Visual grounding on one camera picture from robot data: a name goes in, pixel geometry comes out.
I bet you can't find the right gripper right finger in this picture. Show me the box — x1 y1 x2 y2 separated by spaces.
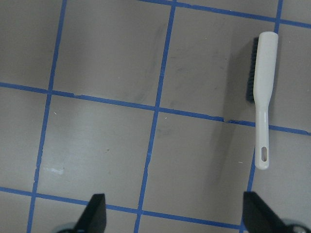
242 192 287 233

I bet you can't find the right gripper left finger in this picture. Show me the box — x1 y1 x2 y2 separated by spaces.
73 194 107 233

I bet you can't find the beige hand brush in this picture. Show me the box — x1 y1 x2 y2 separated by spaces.
246 32 278 170

